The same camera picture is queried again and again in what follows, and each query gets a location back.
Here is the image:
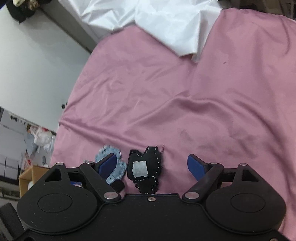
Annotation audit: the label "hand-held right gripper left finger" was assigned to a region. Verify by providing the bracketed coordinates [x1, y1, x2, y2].
[43, 153, 122, 203]

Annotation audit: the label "white kitchen counter cabinets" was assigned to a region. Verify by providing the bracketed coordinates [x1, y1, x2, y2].
[0, 107, 30, 180]

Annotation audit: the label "grey plastic bag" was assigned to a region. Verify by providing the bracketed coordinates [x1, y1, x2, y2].
[23, 132, 38, 160]

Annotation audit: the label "white sheet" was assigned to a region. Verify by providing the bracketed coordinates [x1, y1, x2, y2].
[58, 0, 223, 63]

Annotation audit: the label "brown cardboard box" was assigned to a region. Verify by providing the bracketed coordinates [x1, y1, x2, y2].
[18, 165, 50, 198]

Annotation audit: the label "hanging dark clothes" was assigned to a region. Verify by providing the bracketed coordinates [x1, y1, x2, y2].
[6, 0, 58, 24]

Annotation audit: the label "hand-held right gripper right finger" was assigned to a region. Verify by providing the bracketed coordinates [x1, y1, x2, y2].
[182, 153, 259, 203]

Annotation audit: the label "grey door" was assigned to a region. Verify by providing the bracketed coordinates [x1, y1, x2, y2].
[39, 0, 97, 54]

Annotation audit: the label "white plastic bags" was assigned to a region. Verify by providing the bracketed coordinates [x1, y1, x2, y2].
[33, 127, 56, 152]

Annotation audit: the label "blue denim heart patch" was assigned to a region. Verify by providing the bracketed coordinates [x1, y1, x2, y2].
[84, 145, 127, 184]

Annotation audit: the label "black fabric heart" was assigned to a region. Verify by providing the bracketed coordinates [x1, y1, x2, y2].
[126, 146, 165, 194]

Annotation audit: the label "pink bed sheet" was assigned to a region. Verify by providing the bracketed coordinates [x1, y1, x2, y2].
[50, 8, 296, 237]

